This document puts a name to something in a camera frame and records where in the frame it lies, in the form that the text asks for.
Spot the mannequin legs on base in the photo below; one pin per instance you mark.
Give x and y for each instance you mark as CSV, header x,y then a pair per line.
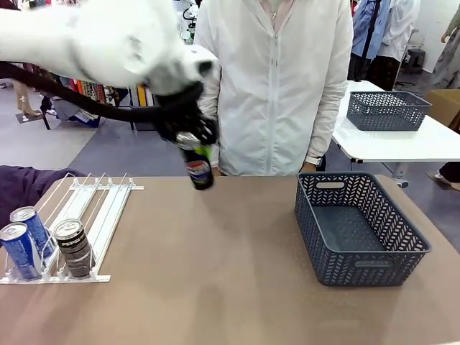
x,y
22,97

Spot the black garment stand pole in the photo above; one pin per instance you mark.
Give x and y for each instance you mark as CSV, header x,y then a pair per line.
x,y
369,36

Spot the black plastic stool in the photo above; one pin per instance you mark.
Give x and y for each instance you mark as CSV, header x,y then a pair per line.
x,y
417,59

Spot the person's left hand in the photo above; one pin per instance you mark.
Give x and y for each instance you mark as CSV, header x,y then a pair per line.
x,y
309,168

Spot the cardboard box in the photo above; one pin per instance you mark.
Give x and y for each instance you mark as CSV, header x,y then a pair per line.
x,y
443,104

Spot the blue Pepsi can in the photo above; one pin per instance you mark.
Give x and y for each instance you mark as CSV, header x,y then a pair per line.
x,y
36,223
18,251

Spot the dark floral skirt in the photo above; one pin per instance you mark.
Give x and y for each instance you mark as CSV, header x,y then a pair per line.
x,y
384,72

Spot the white wrist watch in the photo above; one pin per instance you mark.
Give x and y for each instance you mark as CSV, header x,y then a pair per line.
x,y
313,159

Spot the white table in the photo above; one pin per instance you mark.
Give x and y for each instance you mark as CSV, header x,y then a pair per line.
x,y
377,143

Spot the black and green Pepsi can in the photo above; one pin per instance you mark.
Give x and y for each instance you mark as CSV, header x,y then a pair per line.
x,y
199,172

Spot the person in white jacket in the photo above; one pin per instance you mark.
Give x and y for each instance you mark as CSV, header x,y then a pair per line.
x,y
273,90

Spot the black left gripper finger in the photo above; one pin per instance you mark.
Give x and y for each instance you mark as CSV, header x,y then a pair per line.
x,y
168,133
209,130

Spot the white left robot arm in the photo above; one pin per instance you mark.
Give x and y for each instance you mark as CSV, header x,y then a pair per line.
x,y
72,36

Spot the person's left forearm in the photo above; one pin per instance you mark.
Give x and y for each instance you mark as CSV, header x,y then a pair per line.
x,y
320,125

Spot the fabric pile on floor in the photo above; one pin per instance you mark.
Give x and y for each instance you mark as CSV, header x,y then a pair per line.
x,y
72,113

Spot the dark purple cloth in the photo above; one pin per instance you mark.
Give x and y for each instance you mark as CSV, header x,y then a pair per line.
x,y
21,187

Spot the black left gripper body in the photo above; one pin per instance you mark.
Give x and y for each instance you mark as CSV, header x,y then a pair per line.
x,y
176,108

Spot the grey plastic woven basket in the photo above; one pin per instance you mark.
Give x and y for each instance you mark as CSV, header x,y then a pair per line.
x,y
388,111
359,230

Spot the bystander leg with shoe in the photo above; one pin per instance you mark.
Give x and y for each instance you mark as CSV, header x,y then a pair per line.
x,y
449,174

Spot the mannequin in grey dress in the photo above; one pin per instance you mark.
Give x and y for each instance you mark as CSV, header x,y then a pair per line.
x,y
447,57

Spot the upright boards in bin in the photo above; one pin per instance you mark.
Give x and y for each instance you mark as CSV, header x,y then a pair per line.
x,y
142,95

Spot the person's right forearm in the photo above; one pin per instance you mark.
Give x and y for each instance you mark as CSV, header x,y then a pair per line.
x,y
212,100

